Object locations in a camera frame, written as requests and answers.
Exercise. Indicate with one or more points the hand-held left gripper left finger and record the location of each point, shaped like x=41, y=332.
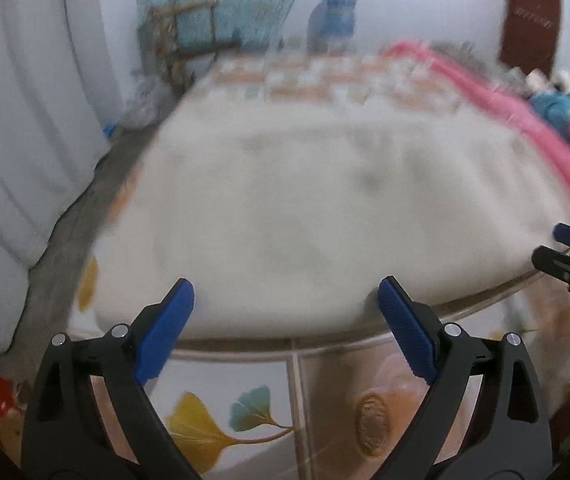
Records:
x=165, y=330

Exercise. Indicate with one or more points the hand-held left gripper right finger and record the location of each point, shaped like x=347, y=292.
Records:
x=407, y=330

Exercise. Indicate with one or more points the beige zip jacket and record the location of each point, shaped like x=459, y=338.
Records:
x=315, y=210

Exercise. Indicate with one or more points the tile patterned tablecloth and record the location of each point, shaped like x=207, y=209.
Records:
x=245, y=375

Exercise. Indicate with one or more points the blue printed clothing bundle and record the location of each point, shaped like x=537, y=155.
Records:
x=560, y=110

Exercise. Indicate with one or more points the white plush toy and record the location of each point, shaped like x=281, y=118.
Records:
x=535, y=80

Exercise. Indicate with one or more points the pink floral blanket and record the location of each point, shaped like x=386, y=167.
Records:
x=490, y=95

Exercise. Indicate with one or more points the small blue object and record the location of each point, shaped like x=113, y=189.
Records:
x=111, y=130

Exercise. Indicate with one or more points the brown wooden door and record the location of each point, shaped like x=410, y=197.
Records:
x=530, y=20

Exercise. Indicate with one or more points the white plastic bag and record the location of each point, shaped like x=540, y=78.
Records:
x=142, y=100

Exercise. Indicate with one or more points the white curtain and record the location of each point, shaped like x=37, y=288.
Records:
x=25, y=110

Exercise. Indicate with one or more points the wooden chair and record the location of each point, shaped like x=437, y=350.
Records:
x=213, y=22

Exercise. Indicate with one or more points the blue water jug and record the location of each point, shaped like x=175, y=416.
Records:
x=335, y=22

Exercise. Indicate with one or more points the teal patterned cloth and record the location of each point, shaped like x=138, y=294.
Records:
x=255, y=5

